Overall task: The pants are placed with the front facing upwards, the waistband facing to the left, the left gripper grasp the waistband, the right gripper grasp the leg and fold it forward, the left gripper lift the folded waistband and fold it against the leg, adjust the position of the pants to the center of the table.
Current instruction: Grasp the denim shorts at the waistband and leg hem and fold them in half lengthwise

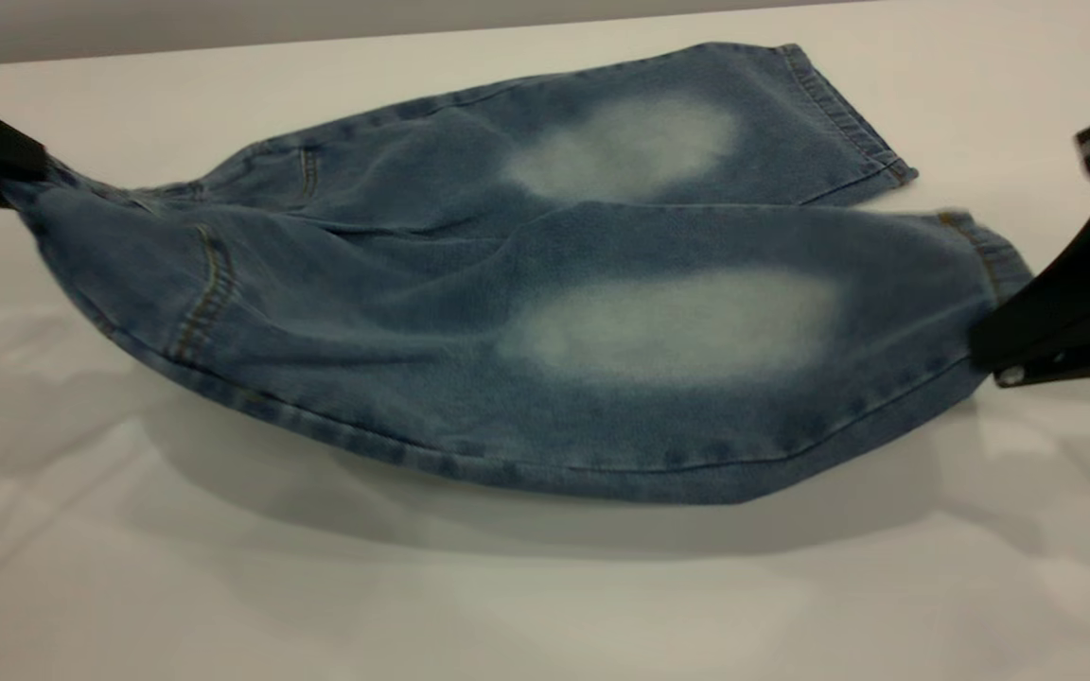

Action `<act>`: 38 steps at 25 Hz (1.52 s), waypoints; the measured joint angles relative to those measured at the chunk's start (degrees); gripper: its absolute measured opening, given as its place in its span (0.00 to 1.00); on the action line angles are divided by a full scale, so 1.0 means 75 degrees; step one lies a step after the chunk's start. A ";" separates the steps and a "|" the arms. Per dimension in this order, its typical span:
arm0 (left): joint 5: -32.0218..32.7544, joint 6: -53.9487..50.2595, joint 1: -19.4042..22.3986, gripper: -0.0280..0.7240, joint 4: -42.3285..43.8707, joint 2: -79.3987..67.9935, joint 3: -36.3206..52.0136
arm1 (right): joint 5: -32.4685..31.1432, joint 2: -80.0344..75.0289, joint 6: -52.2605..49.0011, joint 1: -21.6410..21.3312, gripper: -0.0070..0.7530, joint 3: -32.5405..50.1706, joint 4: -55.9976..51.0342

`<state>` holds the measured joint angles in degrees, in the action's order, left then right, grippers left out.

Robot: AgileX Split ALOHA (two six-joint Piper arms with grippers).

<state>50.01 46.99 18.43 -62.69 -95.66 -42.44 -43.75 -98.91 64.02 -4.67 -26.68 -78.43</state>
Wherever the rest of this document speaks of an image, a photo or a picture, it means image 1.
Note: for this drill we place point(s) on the blue denim shorts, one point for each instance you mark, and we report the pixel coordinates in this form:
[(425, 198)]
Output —
[(413, 331)]

